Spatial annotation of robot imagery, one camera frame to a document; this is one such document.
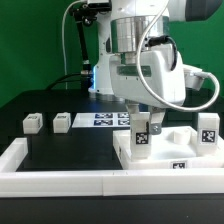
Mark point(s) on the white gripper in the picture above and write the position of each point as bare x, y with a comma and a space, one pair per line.
167, 84

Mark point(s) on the white square table top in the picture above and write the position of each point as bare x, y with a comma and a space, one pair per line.
174, 148

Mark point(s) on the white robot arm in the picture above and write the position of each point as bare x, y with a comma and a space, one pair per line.
140, 62

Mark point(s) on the white sheet with tags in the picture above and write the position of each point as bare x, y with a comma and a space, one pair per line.
104, 119

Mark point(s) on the white U-shaped obstacle fence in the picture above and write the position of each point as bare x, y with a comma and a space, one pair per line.
100, 183

